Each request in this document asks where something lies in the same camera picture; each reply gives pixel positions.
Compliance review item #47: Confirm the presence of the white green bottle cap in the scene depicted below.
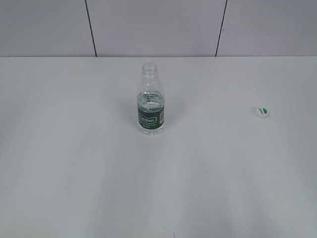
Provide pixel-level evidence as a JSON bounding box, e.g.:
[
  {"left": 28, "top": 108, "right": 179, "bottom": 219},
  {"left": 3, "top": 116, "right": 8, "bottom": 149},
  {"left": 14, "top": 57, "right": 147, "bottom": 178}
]
[{"left": 254, "top": 107, "right": 269, "bottom": 119}]

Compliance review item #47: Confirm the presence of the clear Cestbon water bottle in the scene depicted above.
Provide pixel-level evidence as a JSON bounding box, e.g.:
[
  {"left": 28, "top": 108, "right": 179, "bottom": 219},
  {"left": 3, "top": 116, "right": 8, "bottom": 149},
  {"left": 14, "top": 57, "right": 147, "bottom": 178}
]
[{"left": 136, "top": 62, "right": 165, "bottom": 135}]

